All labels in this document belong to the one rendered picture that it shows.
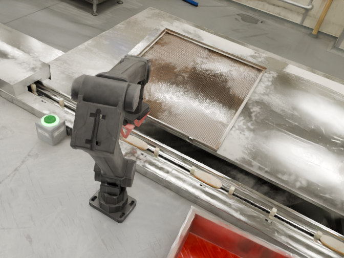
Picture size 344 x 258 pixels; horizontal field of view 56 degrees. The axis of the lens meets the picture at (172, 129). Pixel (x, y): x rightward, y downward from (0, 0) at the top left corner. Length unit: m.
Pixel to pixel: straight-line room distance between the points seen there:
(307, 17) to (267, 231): 3.86
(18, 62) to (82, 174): 0.55
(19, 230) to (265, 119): 0.89
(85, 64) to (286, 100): 0.89
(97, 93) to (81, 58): 1.06
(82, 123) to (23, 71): 0.82
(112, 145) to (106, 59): 1.08
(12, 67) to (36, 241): 0.69
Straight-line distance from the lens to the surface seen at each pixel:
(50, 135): 1.14
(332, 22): 4.64
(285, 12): 4.68
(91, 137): 0.56
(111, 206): 0.96
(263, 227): 1.03
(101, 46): 1.71
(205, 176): 1.08
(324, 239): 1.10
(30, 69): 1.37
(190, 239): 0.98
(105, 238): 0.96
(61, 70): 1.53
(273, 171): 1.14
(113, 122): 0.55
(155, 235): 0.97
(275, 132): 1.24
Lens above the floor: 1.67
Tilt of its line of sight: 42 degrees down
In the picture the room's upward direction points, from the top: 11 degrees clockwise
